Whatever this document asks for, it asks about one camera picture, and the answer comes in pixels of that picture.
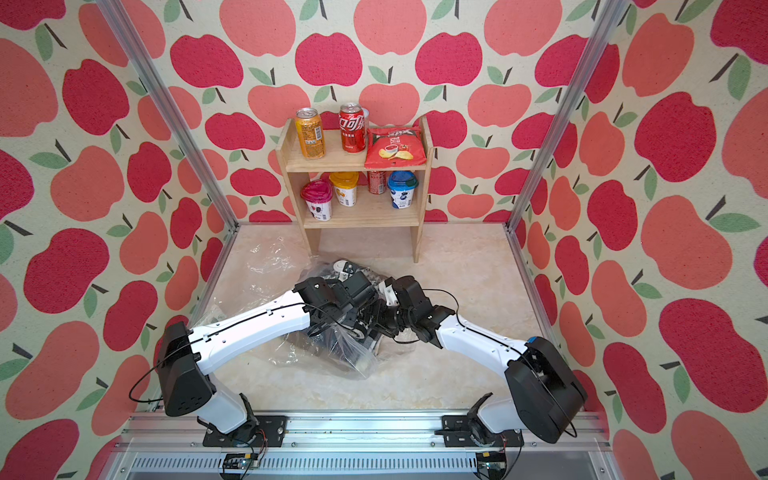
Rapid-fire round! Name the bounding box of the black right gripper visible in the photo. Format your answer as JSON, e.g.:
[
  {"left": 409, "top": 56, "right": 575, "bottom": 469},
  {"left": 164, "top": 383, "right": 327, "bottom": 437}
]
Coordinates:
[{"left": 362, "top": 295, "right": 415, "bottom": 336}]

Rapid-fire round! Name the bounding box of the clear plastic vacuum bag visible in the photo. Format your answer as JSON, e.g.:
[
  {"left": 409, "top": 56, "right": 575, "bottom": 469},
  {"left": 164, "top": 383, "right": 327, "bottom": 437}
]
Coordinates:
[{"left": 196, "top": 226, "right": 411, "bottom": 380}]

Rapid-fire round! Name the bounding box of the navy blue plaid scarf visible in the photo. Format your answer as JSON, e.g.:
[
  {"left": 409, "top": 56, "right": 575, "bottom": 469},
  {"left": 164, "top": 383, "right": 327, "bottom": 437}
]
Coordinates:
[{"left": 303, "top": 259, "right": 385, "bottom": 363}]

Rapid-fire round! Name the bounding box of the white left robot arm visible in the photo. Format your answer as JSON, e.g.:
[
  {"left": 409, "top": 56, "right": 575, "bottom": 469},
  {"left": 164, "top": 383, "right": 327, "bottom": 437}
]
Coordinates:
[{"left": 156, "top": 272, "right": 379, "bottom": 442}]

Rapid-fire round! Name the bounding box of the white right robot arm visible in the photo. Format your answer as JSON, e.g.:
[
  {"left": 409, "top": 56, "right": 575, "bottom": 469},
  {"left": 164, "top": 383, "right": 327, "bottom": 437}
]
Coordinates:
[{"left": 377, "top": 276, "right": 588, "bottom": 445}]

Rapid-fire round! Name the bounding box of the red chips bag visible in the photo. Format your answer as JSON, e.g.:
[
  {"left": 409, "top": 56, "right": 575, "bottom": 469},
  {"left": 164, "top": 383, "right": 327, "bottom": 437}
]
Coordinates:
[{"left": 364, "top": 127, "right": 427, "bottom": 170}]

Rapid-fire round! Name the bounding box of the wooden two-tier shelf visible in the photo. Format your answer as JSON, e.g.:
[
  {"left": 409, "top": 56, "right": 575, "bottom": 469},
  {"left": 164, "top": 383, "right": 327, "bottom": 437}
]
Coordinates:
[{"left": 276, "top": 117, "right": 435, "bottom": 262}]

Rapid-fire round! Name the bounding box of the pink lid cup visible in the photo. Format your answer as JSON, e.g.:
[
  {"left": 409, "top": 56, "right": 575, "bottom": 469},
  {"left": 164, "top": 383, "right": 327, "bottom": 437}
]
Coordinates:
[{"left": 300, "top": 180, "right": 333, "bottom": 222}]

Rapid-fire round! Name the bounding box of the yellow lid cup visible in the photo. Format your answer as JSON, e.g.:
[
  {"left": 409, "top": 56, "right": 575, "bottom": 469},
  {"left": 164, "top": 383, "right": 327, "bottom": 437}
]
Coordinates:
[{"left": 329, "top": 172, "right": 359, "bottom": 207}]

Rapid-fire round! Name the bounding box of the small red can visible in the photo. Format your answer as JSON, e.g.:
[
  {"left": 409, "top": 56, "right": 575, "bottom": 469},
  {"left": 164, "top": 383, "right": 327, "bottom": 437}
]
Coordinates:
[{"left": 367, "top": 171, "right": 387, "bottom": 195}]

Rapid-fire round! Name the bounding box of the blue lid cup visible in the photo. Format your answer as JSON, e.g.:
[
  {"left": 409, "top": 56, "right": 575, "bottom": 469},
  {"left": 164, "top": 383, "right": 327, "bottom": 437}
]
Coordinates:
[{"left": 387, "top": 171, "right": 419, "bottom": 209}]

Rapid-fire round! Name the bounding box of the orange drink can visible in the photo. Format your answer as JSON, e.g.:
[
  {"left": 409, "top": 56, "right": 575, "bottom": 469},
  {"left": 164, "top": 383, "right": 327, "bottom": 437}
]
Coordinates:
[{"left": 295, "top": 108, "right": 325, "bottom": 160}]

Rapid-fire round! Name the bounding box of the red cola can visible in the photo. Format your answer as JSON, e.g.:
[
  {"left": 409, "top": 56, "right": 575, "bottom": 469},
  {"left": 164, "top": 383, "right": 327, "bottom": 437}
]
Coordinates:
[{"left": 339, "top": 103, "right": 366, "bottom": 153}]

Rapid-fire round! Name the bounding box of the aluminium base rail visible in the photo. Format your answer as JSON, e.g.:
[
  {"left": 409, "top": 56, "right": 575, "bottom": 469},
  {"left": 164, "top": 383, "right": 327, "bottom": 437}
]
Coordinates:
[{"left": 97, "top": 410, "right": 622, "bottom": 479}]

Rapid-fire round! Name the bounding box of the aluminium frame post right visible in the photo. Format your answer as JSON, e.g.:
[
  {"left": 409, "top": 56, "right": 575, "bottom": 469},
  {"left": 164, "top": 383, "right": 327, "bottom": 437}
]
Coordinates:
[{"left": 504, "top": 0, "right": 631, "bottom": 240}]

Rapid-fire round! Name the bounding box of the aluminium frame post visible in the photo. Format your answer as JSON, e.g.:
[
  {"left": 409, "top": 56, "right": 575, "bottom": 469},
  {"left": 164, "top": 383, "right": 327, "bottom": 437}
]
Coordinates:
[
  {"left": 96, "top": 0, "right": 239, "bottom": 232},
  {"left": 504, "top": 0, "right": 631, "bottom": 240}
]

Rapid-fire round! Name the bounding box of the aluminium frame post left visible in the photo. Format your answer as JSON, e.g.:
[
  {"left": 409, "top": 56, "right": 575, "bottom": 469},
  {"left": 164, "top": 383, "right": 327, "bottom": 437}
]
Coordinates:
[{"left": 96, "top": 0, "right": 239, "bottom": 232}]

